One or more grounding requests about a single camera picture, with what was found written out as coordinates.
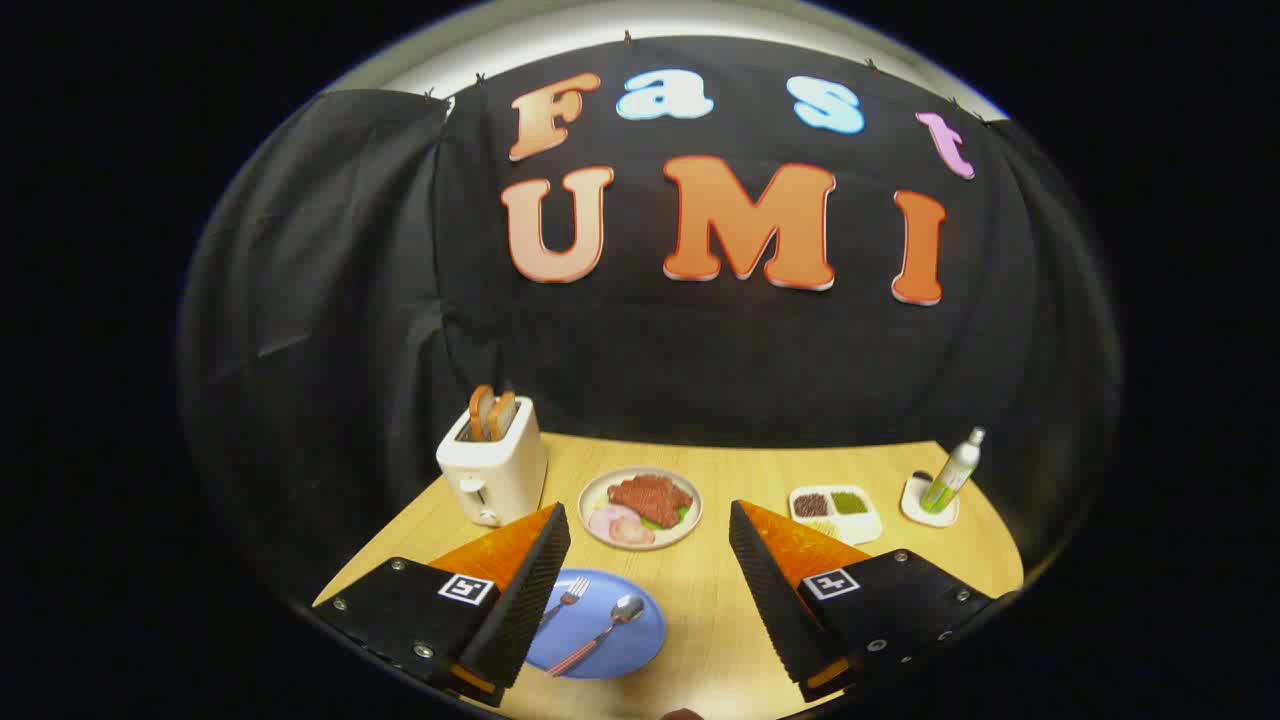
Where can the white divided tray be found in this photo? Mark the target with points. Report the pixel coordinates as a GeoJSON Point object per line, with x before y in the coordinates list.
{"type": "Point", "coordinates": [860, 525]}

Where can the heap of dark red beans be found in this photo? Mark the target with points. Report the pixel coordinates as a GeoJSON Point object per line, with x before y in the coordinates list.
{"type": "Point", "coordinates": [810, 504]}

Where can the pink ham slice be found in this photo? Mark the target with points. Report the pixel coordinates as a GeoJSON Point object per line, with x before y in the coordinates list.
{"type": "Point", "coordinates": [605, 520]}
{"type": "Point", "coordinates": [633, 533]}

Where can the beige round plate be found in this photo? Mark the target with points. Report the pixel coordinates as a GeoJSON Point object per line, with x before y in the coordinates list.
{"type": "Point", "coordinates": [598, 496]}

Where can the brown toast slice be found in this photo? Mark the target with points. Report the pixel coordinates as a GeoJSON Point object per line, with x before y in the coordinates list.
{"type": "Point", "coordinates": [503, 415]}
{"type": "Point", "coordinates": [480, 412]}

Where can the green bottle with silver cap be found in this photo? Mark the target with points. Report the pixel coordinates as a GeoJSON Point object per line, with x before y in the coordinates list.
{"type": "Point", "coordinates": [955, 470]}

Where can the small white dish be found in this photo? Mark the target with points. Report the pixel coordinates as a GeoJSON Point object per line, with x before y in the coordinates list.
{"type": "Point", "coordinates": [915, 505]}

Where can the green lettuce leaf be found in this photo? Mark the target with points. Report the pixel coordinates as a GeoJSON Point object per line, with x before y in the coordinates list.
{"type": "Point", "coordinates": [681, 517]}

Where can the heap of green beans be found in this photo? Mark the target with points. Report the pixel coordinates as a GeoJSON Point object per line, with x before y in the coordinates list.
{"type": "Point", "coordinates": [848, 502]}

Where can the red-brown meat steak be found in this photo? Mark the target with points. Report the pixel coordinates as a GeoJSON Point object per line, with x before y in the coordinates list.
{"type": "Point", "coordinates": [650, 497]}

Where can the blue round plate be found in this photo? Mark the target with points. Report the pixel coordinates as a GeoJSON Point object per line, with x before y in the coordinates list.
{"type": "Point", "coordinates": [640, 650]}

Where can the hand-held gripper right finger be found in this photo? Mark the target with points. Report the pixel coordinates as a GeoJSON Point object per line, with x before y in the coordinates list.
{"type": "Point", "coordinates": [770, 600]}

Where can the heap of yellow soybeans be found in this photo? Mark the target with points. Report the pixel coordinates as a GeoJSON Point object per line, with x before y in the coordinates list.
{"type": "Point", "coordinates": [822, 526]}

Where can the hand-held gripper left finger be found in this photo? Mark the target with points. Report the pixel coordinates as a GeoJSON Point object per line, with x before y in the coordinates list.
{"type": "Point", "coordinates": [530, 590]}

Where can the white toaster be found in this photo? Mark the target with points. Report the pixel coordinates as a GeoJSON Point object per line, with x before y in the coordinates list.
{"type": "Point", "coordinates": [500, 470]}

